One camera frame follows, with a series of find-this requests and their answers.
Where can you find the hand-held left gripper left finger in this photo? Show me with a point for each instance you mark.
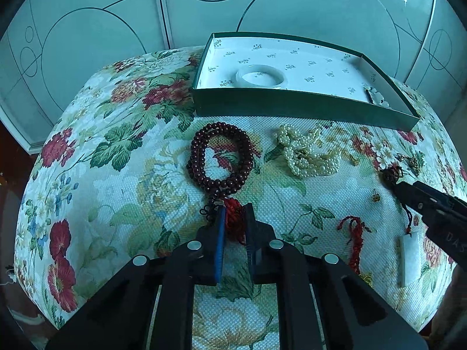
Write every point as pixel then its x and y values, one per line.
pixel 220 248

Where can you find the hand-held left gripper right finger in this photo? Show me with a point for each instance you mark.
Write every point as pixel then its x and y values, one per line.
pixel 250 242

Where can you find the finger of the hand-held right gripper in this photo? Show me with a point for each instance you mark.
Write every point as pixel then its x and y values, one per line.
pixel 445 198
pixel 416 202

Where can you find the gold ornament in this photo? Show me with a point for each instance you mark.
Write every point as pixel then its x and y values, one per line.
pixel 412 162

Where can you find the small gold earring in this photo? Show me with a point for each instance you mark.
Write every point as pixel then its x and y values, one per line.
pixel 375 197

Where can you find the green jewelry box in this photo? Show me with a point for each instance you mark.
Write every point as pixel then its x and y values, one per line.
pixel 292 107

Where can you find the floral bed cover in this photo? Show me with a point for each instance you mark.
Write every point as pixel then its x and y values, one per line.
pixel 109 189

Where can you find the white jade bangle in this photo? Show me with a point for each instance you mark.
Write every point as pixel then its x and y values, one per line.
pixel 240 80

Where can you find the frosted glass wardrobe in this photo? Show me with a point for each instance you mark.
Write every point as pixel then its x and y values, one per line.
pixel 109 43

